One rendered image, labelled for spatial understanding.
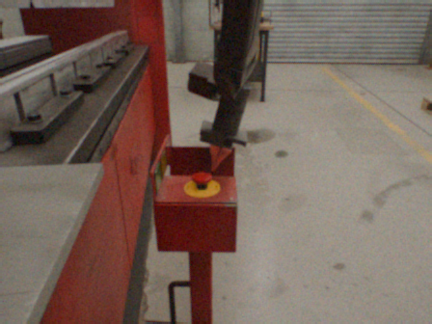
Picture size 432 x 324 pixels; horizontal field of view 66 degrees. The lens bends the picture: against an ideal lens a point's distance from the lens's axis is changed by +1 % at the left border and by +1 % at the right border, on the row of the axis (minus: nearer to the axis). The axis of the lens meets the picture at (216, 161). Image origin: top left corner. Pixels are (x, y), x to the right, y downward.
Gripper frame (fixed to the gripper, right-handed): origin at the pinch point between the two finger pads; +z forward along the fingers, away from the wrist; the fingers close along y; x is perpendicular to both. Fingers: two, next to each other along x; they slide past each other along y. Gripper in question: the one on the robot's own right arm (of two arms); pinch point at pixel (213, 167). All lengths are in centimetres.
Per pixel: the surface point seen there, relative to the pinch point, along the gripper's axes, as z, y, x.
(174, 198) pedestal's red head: 1.5, 6.6, 14.1
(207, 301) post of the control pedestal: 32.3, -7.3, 8.1
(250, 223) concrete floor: 71, -35, -87
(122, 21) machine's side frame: -7, 69, -155
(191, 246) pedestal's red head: 10.7, 1.0, 15.4
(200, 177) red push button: -2.5, 2.8, 11.3
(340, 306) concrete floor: 62, -68, -32
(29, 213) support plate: -19, 13, 52
